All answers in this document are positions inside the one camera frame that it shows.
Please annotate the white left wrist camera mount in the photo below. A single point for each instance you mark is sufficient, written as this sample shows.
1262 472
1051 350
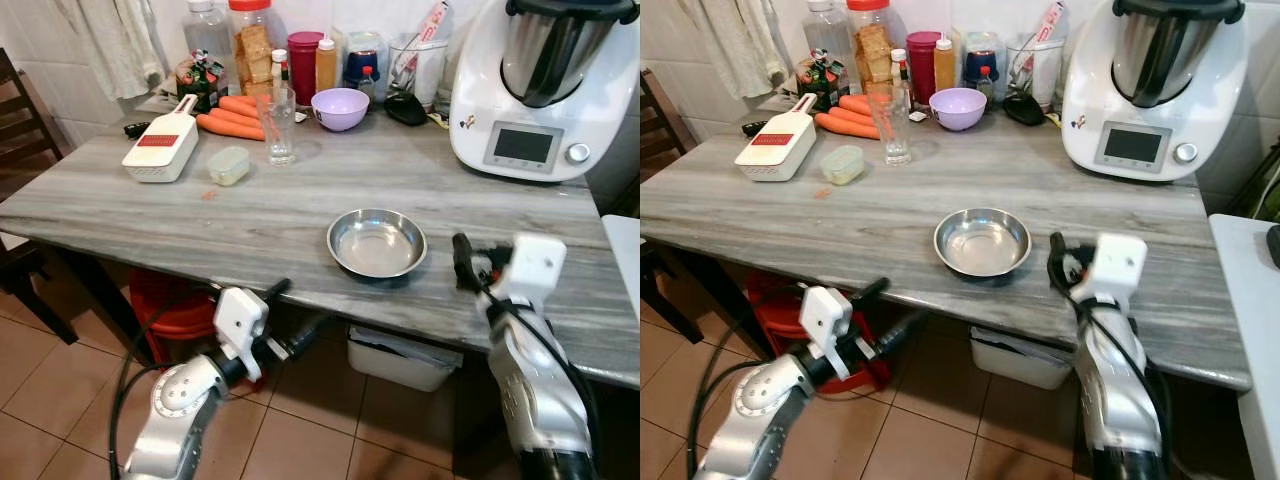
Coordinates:
240 318
826 318

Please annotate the small white-capped bottle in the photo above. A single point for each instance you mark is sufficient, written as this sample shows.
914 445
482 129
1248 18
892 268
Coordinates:
899 65
279 65

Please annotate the small red-capped sauce bottle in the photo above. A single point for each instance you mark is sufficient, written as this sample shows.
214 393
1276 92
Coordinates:
369 85
987 85

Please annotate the clear plastic water bottle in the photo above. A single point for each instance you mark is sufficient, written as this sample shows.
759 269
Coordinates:
208 35
826 35

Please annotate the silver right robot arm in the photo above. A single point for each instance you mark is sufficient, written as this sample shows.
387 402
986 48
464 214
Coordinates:
1110 400
530 400

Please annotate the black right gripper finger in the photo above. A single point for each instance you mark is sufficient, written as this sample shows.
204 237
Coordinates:
466 277
1056 247
461 248
1061 277

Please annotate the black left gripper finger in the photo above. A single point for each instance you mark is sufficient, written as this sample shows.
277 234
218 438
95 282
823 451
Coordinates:
903 330
310 330
873 289
277 290

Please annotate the dark red canister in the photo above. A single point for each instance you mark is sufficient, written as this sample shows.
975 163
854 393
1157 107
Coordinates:
303 65
922 65

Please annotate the white plastic bin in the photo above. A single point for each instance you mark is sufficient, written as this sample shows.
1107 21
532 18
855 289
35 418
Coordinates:
400 358
1020 358

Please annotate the clear drinking glass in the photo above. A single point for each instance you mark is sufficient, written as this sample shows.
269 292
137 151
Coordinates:
891 130
279 130

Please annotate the red plastic stool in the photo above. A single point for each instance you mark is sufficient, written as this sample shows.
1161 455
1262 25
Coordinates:
775 305
175 305

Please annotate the black pot holder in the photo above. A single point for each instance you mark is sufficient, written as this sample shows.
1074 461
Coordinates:
405 109
1024 109

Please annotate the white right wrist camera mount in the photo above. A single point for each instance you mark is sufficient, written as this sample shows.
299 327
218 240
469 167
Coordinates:
1118 265
533 265

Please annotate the orange carrot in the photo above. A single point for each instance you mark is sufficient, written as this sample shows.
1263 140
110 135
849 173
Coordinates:
856 101
845 126
240 102
852 113
228 127
235 115

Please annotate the red and white package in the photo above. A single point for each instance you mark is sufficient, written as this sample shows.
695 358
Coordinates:
434 22
1052 22

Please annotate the small black object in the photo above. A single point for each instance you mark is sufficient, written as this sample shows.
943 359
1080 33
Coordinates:
754 128
136 129

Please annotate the black object on counter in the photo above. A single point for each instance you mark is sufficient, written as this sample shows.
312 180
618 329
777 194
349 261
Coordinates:
1274 247

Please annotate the red-lidded cracker jar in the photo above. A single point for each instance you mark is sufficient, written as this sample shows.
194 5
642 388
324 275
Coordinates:
255 50
873 50

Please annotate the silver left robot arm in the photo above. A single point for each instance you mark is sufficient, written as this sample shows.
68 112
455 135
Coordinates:
175 420
755 420

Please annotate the dark blue jar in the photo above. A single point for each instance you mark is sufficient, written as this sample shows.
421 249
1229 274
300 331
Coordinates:
982 58
362 58

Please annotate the dark wooden chair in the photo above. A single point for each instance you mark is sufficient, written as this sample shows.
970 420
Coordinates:
25 130
665 130

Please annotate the white grater with red label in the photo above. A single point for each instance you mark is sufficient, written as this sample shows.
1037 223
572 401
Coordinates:
160 150
775 150

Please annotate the beige hanging towel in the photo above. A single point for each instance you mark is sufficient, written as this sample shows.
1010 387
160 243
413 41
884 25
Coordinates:
745 40
115 45

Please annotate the small translucent plastic container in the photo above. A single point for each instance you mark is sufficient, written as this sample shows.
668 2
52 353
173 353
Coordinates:
842 166
228 167

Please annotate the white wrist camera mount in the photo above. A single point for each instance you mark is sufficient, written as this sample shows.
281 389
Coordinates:
1118 265
826 318
240 318
533 265

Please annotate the shallow stainless steel bowl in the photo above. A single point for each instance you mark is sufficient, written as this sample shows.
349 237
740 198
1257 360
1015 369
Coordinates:
983 244
377 245

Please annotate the clear plastic utensil container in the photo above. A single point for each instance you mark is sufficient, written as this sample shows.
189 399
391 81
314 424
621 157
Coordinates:
1038 75
420 75

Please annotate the white side counter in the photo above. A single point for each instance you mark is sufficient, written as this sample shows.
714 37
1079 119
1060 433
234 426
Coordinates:
625 255
1250 330

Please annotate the white kitchen food processor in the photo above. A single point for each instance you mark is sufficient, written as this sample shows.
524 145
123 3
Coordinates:
560 120
1170 120

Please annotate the green patterned snack bag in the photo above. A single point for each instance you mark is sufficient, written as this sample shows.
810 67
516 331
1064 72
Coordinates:
820 80
200 80

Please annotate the plain purple plastic bowl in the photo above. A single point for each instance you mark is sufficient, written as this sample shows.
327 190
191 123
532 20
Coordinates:
958 108
340 108

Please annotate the orange sauce bottle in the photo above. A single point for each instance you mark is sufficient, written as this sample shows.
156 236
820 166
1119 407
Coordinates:
327 68
945 68

